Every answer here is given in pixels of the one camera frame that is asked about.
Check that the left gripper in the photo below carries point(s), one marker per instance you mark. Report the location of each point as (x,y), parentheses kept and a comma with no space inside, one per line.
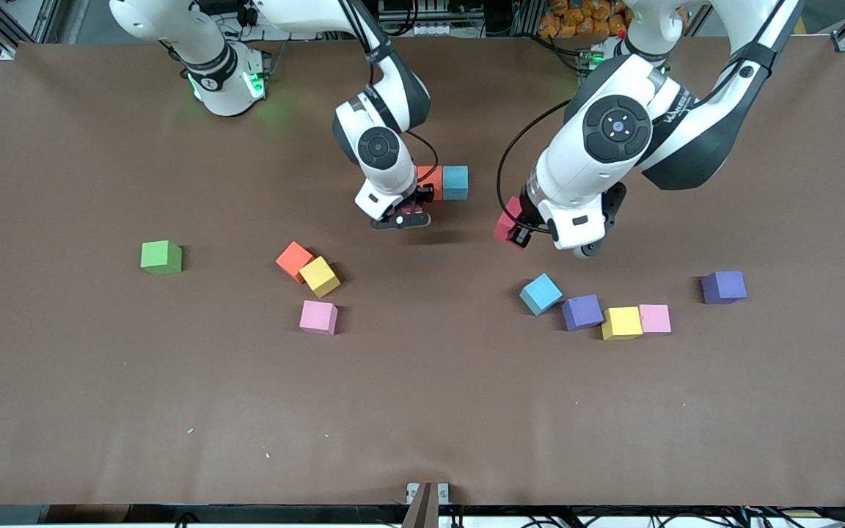
(524,218)

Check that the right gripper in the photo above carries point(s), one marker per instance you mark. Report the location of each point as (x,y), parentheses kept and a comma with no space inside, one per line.
(420,194)

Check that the red foam cube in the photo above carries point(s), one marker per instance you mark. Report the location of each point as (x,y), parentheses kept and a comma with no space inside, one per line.
(507,224)
(418,209)

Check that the orange foam cube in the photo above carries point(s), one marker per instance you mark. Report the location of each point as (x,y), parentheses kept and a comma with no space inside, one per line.
(294,259)
(428,174)

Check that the blue foam cube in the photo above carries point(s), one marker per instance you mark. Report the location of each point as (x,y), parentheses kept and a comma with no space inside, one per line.
(455,182)
(540,294)

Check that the yellow foam cube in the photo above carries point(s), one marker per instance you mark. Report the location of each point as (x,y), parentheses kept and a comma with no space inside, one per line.
(318,276)
(621,323)

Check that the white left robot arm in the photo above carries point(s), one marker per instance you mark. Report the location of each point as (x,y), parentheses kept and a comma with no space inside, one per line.
(584,161)

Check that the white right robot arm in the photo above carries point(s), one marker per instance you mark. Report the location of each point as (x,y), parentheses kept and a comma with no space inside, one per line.
(387,174)

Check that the purple foam cube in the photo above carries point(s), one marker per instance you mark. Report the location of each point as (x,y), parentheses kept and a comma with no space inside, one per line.
(582,312)
(723,287)

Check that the pink foam cube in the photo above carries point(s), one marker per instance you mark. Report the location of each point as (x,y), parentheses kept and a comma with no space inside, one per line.
(656,318)
(317,317)

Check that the white power strip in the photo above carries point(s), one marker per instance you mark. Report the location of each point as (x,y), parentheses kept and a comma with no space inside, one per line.
(430,29)

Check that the brown table cover sheet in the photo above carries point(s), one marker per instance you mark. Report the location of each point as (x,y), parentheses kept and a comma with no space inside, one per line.
(422,403)

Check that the orange objects pile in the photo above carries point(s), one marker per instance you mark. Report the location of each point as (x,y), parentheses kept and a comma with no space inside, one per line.
(569,22)

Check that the green foam cube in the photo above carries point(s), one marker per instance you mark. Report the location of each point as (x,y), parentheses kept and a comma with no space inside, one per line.
(161,258)

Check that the metal table edge bracket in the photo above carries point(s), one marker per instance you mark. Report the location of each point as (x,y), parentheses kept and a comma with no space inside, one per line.
(413,490)

